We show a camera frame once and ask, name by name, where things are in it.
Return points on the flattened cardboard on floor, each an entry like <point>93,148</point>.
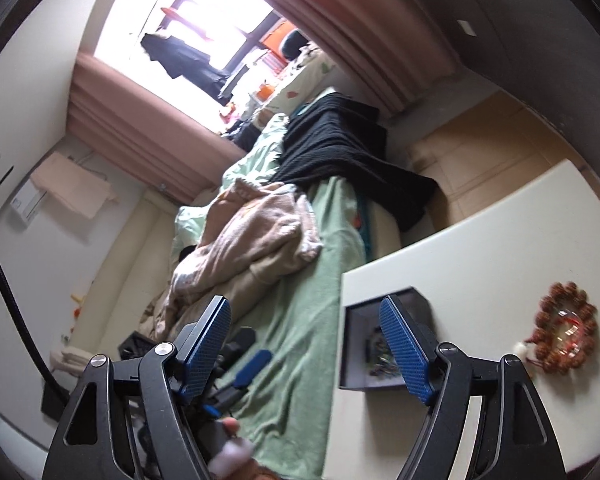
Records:
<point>488,152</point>

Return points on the pink curtain left side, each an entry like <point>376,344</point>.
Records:
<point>143,135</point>

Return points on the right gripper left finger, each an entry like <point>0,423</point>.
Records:
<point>199,349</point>

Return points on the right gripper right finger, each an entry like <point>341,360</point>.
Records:
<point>413,352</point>

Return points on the pink curtain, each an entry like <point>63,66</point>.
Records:
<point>143,135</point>
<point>391,48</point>

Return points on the pink curtain right side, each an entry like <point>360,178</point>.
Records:
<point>391,48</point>

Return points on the green bed sheet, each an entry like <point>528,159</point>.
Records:
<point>286,415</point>

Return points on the dark bead bracelet jade beads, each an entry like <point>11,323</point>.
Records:
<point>379,360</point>

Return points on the person's left hand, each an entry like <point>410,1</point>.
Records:
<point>235,461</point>

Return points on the floral pillow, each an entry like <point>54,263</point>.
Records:
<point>303,79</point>

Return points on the pink fleece blanket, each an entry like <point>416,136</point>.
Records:
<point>254,236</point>

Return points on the hanging black garment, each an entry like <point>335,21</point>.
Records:
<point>181,60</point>

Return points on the black knitted blanket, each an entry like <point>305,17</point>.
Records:
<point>340,137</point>

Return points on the white wall switch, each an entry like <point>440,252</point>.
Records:
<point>467,28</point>

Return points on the beige cloth on wall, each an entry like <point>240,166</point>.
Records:
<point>77,189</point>

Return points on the black jewelry box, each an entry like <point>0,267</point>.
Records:
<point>358,321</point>

